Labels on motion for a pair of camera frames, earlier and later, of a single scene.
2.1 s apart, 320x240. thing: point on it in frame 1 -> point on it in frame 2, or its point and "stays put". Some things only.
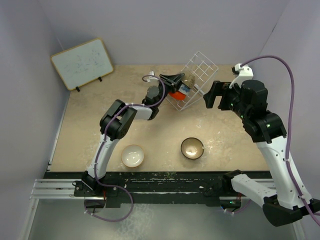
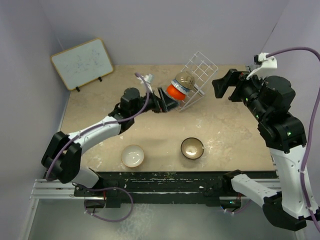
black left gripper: [171, 80] -> [163, 103]
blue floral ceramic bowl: [184, 89] stays put
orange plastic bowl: [178, 95] stays put
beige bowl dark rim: [192, 148] stays put
